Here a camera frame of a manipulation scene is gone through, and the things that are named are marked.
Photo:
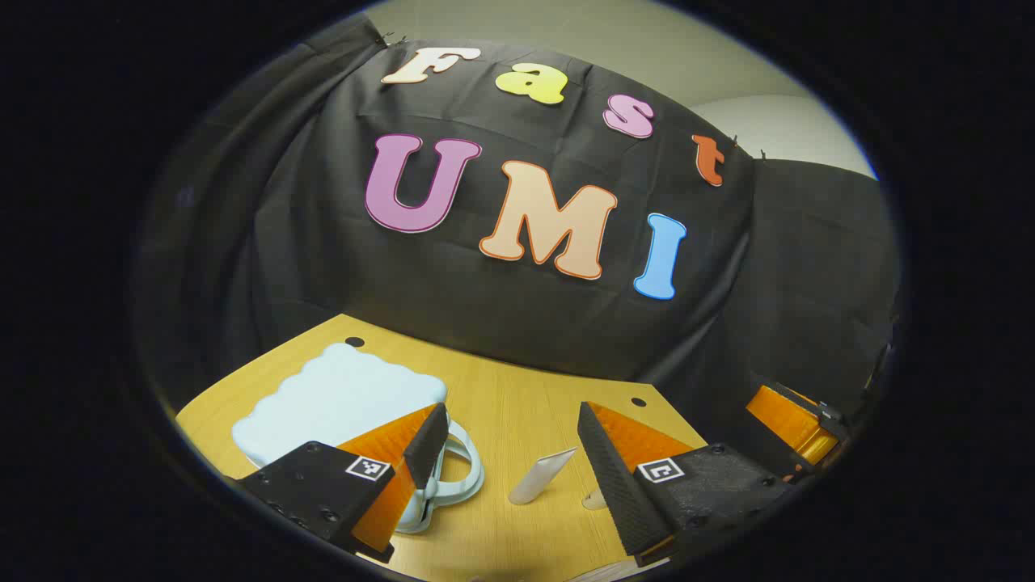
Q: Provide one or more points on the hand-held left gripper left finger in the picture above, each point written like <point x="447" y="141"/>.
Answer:
<point x="426" y="449"/>

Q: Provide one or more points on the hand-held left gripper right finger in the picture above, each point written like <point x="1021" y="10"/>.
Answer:
<point x="610" y="477"/>

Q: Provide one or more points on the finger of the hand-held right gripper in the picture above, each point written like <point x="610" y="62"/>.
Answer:
<point x="788" y="420"/>

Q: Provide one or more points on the white squeeze tube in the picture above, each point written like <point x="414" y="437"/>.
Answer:
<point x="540" y="477"/>

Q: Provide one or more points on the light blue small suitcase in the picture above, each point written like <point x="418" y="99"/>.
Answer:
<point x="340" y="396"/>

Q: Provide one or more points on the black backdrop cloth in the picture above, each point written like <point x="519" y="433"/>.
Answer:
<point x="517" y="323"/>

